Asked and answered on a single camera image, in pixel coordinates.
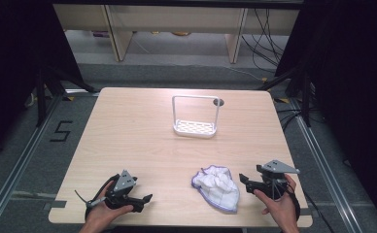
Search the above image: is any person's right hand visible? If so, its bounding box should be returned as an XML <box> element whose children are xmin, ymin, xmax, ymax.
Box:
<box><xmin>253</xmin><ymin>174</ymin><xmax>300</xmax><ymax>227</ymax></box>

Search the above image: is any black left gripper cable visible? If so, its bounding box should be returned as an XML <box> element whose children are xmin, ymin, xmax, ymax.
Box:
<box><xmin>84</xmin><ymin>173</ymin><xmax>121</xmax><ymax>223</ymax></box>

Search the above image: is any black metal stand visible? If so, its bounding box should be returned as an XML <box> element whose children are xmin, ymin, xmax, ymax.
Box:
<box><xmin>35</xmin><ymin>64</ymin><xmax>101</xmax><ymax>128</ymax></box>
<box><xmin>257</xmin><ymin>66</ymin><xmax>315</xmax><ymax>128</ymax></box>

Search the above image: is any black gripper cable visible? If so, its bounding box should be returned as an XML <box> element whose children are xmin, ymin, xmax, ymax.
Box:
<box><xmin>285</xmin><ymin>183</ymin><xmax>303</xmax><ymax>223</ymax></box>
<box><xmin>84</xmin><ymin>173</ymin><xmax>121</xmax><ymax>223</ymax></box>

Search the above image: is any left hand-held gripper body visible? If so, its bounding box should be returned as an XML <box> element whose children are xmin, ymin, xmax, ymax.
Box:
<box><xmin>104</xmin><ymin>169</ymin><xmax>146</xmax><ymax>214</ymax></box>

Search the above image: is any grey cable tie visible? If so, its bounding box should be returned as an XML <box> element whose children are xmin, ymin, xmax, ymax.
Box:
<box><xmin>74</xmin><ymin>189</ymin><xmax>108</xmax><ymax>209</ymax></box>

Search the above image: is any aluminium floor rail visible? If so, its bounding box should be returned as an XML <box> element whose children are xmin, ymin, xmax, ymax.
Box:
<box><xmin>0</xmin><ymin>93</ymin><xmax>65</xmax><ymax>233</ymax></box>
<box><xmin>288</xmin><ymin>96</ymin><xmax>366</xmax><ymax>233</ymax></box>

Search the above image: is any dark curtain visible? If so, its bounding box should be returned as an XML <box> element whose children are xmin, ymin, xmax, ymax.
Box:
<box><xmin>274</xmin><ymin>0</ymin><xmax>377</xmax><ymax>225</ymax></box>
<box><xmin>0</xmin><ymin>0</ymin><xmax>85</xmax><ymax>163</ymax></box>

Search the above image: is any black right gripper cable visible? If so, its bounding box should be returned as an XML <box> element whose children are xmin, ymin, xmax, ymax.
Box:
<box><xmin>285</xmin><ymin>183</ymin><xmax>303</xmax><ymax>223</ymax></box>

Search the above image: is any white wire rack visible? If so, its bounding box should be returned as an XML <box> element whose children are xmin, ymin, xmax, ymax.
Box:
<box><xmin>171</xmin><ymin>94</ymin><xmax>222</xmax><ymax>140</ymax></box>

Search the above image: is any purple object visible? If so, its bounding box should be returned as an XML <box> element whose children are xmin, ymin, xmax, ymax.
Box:
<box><xmin>91</xmin><ymin>30</ymin><xmax>111</xmax><ymax>39</ymax></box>

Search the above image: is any black frame bar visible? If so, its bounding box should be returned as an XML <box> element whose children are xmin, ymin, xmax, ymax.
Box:
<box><xmin>51</xmin><ymin>0</ymin><xmax>306</xmax><ymax>10</ymax></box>

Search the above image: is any bundle of black cables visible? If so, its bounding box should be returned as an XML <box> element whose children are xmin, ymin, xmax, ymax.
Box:
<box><xmin>240</xmin><ymin>8</ymin><xmax>291</xmax><ymax>74</ymax></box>

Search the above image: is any person's left hand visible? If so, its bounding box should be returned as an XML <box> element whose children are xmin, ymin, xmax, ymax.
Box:
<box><xmin>85</xmin><ymin>181</ymin><xmax>135</xmax><ymax>226</ymax></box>

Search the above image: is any beige wooden desk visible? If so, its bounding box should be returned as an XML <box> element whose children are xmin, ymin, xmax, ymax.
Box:
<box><xmin>52</xmin><ymin>3</ymin><xmax>301</xmax><ymax>65</ymax></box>

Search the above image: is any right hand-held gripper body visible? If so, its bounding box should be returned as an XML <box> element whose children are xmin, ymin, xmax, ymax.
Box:
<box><xmin>246</xmin><ymin>159</ymin><xmax>301</xmax><ymax>200</ymax></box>

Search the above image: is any white cloth with purple edge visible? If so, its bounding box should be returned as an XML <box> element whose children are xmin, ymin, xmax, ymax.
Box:
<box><xmin>190</xmin><ymin>164</ymin><xmax>241</xmax><ymax>215</ymax></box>

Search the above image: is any grey floor tape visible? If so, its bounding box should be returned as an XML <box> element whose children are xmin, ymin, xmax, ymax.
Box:
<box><xmin>42</xmin><ymin>199</ymin><xmax>68</xmax><ymax>211</ymax></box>

